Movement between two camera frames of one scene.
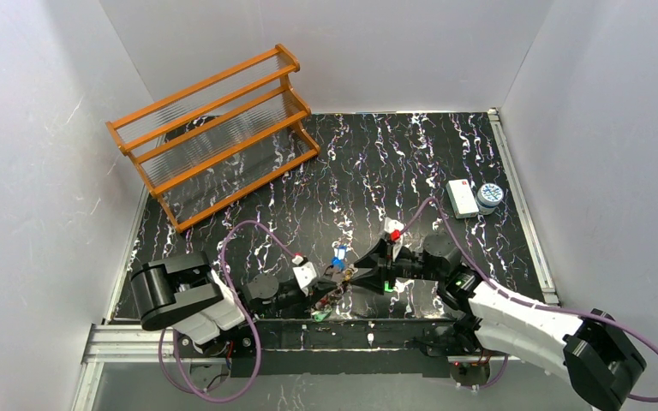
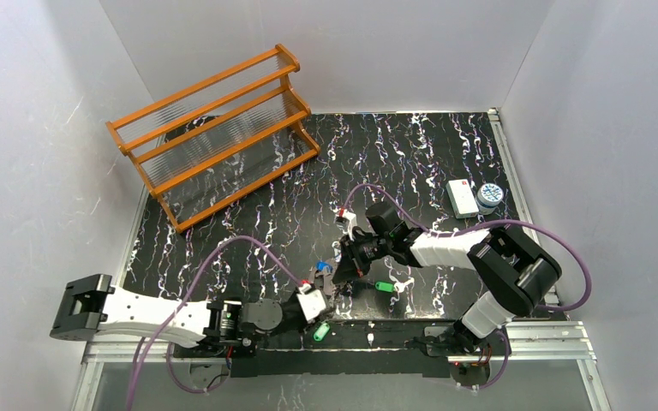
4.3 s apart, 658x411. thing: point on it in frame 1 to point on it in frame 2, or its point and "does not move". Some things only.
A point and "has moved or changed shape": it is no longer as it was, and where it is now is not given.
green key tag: [320, 315] has moved or changed shape
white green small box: [462, 199] does not move
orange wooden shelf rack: [210, 145] does not move
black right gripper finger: [382, 254] to [349, 266]
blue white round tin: [488, 197] does not move
